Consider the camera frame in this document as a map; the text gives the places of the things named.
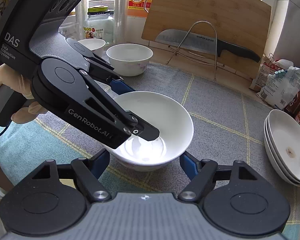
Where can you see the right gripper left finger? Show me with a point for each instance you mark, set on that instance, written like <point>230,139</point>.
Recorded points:
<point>87,172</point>

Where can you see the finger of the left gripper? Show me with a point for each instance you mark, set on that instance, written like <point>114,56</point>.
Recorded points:
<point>100,70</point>
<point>100,112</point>

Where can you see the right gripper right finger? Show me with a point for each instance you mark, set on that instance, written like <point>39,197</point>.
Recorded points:
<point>200,173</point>

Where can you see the white floral bowl front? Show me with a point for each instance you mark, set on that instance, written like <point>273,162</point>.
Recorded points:
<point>163,133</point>

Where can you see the white floral bowl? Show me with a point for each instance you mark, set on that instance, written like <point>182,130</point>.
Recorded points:
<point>95,45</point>
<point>163,133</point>

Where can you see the left gloved hand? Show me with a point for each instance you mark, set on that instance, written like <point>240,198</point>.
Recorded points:
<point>20,84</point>

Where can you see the white floral bowl left back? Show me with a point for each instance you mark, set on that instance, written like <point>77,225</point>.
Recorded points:
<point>95,45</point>

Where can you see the clear plastic cup stack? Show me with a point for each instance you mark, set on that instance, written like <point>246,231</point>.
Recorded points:
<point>120,21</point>

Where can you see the glass jar green lid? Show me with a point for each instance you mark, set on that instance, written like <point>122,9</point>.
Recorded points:
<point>99,24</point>

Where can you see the grey checked dish mat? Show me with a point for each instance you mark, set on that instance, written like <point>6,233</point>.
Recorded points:
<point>228,126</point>

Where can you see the white plastic food bag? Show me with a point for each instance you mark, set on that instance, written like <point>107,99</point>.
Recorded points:
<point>281,87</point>

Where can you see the orange snack package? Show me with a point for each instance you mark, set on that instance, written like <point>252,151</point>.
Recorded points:
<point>268,65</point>

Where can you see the bamboo cutting board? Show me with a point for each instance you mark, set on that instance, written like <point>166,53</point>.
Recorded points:
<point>241,22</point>

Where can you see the metal wire rack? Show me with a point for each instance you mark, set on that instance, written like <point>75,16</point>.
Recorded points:
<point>191,41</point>

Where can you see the kitchen knife black handle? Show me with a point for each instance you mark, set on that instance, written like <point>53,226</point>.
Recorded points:
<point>234,49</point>

